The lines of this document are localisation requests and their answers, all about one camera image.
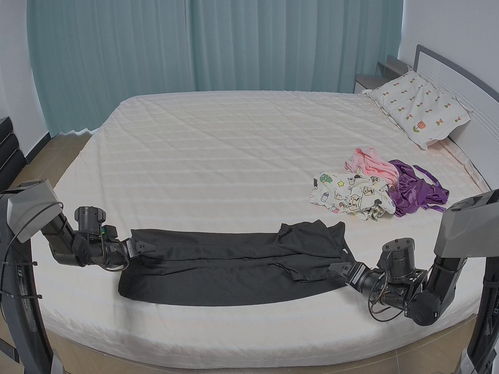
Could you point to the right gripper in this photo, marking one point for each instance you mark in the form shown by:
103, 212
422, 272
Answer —
360, 278

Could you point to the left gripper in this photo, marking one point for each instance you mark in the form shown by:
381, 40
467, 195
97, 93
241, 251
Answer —
126, 251

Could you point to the black T-shirt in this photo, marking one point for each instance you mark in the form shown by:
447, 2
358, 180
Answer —
234, 271

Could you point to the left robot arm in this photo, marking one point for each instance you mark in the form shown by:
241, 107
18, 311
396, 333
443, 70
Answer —
23, 216

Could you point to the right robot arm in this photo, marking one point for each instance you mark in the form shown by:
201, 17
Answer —
452, 240

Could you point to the bed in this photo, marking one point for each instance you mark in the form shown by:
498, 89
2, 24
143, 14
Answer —
234, 138

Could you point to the white printed garment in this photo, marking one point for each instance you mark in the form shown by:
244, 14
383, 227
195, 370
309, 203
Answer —
351, 195

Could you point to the purple satin garment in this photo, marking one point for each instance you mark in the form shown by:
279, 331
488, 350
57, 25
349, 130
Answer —
413, 193

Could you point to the pink garment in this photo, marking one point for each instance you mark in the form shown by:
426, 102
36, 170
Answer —
374, 166

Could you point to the black chest of drawers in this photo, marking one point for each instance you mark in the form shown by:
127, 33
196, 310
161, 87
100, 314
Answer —
9, 146

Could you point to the white printed pillow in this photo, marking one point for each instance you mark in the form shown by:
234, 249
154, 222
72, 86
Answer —
421, 105

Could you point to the grey bedside table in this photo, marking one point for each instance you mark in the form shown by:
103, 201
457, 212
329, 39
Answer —
364, 80

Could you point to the blue-green curtain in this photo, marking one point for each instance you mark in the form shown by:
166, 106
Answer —
296, 33
109, 53

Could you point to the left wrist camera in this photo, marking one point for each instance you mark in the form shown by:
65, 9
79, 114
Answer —
109, 234

